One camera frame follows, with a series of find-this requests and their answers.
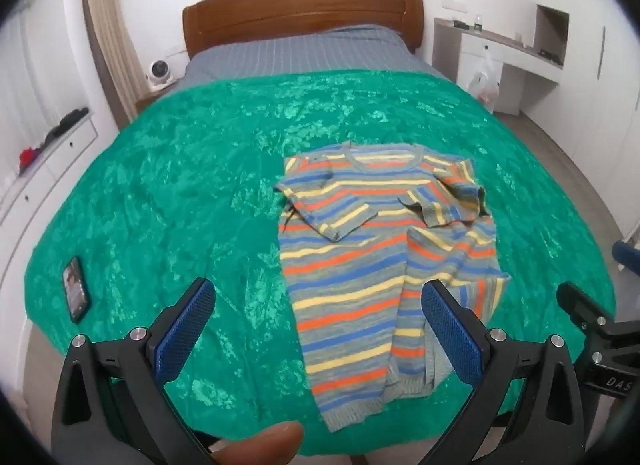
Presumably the striped knit sweater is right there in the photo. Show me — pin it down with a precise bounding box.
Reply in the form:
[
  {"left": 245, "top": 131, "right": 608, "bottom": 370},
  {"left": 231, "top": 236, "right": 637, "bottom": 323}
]
[{"left": 274, "top": 141, "right": 511, "bottom": 433}]

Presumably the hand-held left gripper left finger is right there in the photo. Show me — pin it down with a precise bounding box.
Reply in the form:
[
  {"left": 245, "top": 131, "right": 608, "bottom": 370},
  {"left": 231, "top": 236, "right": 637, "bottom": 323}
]
[{"left": 50, "top": 277, "right": 221, "bottom": 465}]

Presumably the green patterned blanket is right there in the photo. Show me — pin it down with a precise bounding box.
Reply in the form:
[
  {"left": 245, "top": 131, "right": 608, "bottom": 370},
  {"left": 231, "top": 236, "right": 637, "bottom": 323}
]
[{"left": 22, "top": 70, "right": 618, "bottom": 446}]

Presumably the white drawer cabinet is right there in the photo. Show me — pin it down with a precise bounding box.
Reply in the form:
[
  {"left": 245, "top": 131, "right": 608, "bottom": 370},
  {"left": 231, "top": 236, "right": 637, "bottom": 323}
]
[{"left": 0, "top": 110, "right": 101, "bottom": 266}]

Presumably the white desk fan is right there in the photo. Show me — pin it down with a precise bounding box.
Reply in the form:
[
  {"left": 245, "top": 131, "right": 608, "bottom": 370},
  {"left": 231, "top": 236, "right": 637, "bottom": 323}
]
[{"left": 146, "top": 60, "right": 177, "bottom": 90}]

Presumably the grey checked bed sheet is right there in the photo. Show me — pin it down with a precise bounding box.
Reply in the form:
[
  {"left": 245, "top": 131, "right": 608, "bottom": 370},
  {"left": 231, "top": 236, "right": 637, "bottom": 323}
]
[{"left": 184, "top": 25, "right": 446, "bottom": 83}]

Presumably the wooden bed headboard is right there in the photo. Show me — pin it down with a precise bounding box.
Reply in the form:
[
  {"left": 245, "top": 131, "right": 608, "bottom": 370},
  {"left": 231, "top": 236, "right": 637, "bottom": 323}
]
[{"left": 182, "top": 0, "right": 425, "bottom": 62}]

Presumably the person's left hand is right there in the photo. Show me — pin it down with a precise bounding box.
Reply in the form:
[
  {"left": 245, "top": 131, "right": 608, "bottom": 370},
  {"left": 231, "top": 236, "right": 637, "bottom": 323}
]
[{"left": 212, "top": 420, "right": 306, "bottom": 465}]

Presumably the wooden nightstand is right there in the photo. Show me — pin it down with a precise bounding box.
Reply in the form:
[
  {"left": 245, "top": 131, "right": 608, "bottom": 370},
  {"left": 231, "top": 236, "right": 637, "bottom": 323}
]
[{"left": 135, "top": 80, "right": 186, "bottom": 113}]

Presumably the beige curtain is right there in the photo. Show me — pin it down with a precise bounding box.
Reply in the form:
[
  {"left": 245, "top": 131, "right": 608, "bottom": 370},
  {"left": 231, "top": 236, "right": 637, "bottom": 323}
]
[{"left": 81, "top": 0, "right": 138, "bottom": 126}]

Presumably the red cloth item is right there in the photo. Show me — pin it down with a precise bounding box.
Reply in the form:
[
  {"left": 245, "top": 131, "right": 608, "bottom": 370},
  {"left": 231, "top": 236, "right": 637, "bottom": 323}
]
[{"left": 18, "top": 146, "right": 41, "bottom": 176}]

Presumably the white built-in desk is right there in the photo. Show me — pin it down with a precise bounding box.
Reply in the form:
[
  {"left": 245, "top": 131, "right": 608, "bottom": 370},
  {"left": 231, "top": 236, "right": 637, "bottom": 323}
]
[{"left": 432, "top": 5, "right": 571, "bottom": 116}]

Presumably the clear plastic bag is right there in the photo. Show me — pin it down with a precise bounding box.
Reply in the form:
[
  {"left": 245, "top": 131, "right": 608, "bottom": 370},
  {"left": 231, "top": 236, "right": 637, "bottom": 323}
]
[{"left": 466, "top": 51, "right": 501, "bottom": 114}]

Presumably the white wardrobe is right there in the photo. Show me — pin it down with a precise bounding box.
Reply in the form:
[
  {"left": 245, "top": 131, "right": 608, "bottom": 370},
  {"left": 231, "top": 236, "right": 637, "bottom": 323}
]
[{"left": 530, "top": 0, "right": 640, "bottom": 241}]

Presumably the dark clothes pile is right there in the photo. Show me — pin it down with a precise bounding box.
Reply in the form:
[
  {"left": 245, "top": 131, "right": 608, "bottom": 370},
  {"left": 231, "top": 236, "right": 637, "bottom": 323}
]
[{"left": 42, "top": 107, "right": 90, "bottom": 146}]

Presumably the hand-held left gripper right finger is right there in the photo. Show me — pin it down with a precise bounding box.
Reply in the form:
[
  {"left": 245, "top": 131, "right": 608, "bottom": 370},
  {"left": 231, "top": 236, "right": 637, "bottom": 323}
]
[{"left": 421, "top": 280, "right": 586, "bottom": 465}]

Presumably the black smartphone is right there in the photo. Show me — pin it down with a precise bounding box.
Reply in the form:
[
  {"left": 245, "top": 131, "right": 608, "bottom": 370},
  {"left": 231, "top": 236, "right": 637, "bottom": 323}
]
[{"left": 61, "top": 256, "right": 91, "bottom": 323}]

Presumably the white sheer curtain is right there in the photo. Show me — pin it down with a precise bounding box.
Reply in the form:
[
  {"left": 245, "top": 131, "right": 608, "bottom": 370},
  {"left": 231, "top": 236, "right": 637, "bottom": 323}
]
[{"left": 0, "top": 0, "right": 86, "bottom": 146}]

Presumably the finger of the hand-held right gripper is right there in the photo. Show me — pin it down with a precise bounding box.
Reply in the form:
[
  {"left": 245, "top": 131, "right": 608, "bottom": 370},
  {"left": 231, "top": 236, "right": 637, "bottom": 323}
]
[{"left": 556, "top": 282, "right": 618, "bottom": 333}]

